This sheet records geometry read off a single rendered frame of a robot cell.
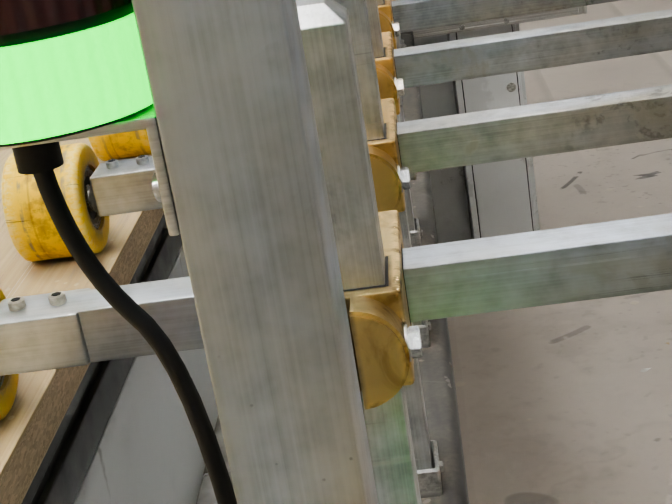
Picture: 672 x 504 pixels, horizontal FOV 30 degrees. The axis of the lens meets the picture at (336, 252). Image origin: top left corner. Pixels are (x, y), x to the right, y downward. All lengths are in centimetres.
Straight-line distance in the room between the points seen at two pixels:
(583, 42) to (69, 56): 85
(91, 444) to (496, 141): 34
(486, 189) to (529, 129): 214
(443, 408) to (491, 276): 42
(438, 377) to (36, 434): 48
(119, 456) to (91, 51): 64
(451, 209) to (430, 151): 228
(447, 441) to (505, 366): 167
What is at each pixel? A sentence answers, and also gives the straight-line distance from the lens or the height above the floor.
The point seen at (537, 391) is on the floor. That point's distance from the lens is 255.
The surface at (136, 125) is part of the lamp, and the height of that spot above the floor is 112.
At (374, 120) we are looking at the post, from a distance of 82.
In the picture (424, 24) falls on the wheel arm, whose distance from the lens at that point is 136.
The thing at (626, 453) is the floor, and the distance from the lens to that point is 232.
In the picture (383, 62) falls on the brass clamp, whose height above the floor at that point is 97.
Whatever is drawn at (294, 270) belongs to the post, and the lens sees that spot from 31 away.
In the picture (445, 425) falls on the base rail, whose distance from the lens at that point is 102.
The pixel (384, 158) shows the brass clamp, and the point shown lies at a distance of 80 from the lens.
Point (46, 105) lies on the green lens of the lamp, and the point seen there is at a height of 113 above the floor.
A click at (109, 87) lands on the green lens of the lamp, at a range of 30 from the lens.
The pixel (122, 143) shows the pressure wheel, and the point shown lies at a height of 92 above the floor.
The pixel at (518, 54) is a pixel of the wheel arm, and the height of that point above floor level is 95.
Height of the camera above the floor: 119
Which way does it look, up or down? 20 degrees down
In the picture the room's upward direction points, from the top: 9 degrees counter-clockwise
